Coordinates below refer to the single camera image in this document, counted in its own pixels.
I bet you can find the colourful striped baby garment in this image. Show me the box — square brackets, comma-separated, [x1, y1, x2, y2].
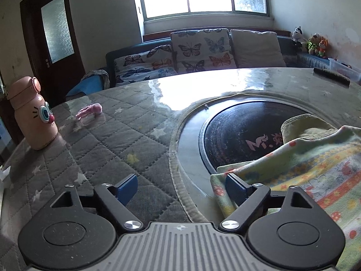
[211, 114, 360, 270]

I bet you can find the grey quilted star tablecloth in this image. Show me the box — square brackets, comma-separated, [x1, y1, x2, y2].
[1, 68, 360, 270]

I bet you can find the black induction cooktop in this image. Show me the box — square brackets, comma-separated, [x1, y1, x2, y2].
[198, 99, 307, 174]

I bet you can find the small pink hair clip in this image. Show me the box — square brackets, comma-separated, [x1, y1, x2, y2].
[75, 103, 103, 120]

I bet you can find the pink cartoon thermos bottle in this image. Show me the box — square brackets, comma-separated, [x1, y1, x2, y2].
[7, 77, 58, 150]

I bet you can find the blue grey cloth on sofa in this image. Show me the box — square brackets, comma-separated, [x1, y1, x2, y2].
[65, 69, 110, 101]

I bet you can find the lying butterfly print cushion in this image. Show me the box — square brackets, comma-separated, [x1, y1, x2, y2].
[114, 45, 177, 86]

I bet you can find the plain beige cushion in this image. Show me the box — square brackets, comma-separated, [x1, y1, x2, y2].
[230, 29, 286, 68]

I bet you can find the black remote control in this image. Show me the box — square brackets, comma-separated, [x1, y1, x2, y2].
[313, 67, 350, 86]

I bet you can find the upright butterfly print cushion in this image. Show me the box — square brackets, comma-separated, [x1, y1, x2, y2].
[170, 28, 236, 74]

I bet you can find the clear plastic storage box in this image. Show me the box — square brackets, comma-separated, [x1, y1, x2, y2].
[329, 58, 360, 84]

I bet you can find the dark blue sofa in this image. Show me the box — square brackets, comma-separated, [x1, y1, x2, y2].
[66, 28, 330, 100]

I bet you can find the brown plush toy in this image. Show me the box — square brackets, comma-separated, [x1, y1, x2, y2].
[307, 33, 322, 55]

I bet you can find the dark wooden glass door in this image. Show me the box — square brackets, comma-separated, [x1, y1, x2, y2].
[20, 0, 85, 107]

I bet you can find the black white plush toy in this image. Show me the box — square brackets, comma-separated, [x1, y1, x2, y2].
[292, 26, 307, 52]

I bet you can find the orange green plush toy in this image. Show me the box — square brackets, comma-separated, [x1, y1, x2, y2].
[317, 38, 328, 59]

